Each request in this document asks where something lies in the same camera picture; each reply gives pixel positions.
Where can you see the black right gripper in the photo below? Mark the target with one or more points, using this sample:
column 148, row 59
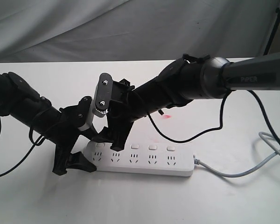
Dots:
column 119, row 125

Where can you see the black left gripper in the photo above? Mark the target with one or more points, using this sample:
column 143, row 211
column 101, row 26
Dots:
column 66, row 133

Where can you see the white five-outlet power strip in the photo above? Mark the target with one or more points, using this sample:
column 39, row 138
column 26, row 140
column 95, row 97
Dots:
column 142, row 158

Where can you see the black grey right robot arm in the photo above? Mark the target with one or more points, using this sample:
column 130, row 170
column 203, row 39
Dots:
column 182, row 81

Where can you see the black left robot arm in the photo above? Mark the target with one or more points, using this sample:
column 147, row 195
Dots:
column 19, row 100

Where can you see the grey backdrop cloth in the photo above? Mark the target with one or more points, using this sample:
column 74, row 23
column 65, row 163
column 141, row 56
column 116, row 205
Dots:
column 126, row 30

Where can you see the black tripod stand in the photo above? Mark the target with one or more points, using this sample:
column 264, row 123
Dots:
column 273, row 32

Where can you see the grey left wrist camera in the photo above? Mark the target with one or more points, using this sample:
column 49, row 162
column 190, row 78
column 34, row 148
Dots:
column 87, row 114

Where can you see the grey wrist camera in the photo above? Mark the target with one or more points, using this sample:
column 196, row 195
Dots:
column 103, row 95
column 87, row 114

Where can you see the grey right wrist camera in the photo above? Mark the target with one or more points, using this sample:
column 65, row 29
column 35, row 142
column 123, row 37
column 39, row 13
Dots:
column 103, row 95

